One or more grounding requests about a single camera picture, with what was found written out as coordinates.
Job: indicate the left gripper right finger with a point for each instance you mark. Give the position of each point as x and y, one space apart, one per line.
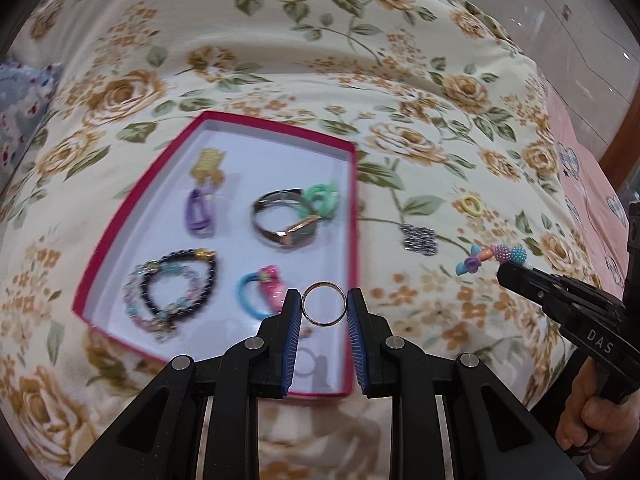
368 333

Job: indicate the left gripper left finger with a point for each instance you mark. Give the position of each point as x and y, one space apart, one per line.
281 335

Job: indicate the yellow hair claw clip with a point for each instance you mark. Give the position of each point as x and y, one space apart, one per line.
207 168

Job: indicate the red jewelry box tray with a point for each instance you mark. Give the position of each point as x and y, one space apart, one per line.
176 270

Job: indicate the person's right hand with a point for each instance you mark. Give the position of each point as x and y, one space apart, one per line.
617 424

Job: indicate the pink flamingo hair clip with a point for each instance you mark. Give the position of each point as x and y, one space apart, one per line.
272 287

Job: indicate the pink heart print sheet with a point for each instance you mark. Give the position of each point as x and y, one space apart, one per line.
591 199

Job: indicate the floral cream bedspread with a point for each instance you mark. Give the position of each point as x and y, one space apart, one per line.
449 118

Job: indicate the blue bear print pillow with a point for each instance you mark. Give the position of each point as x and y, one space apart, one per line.
26 96

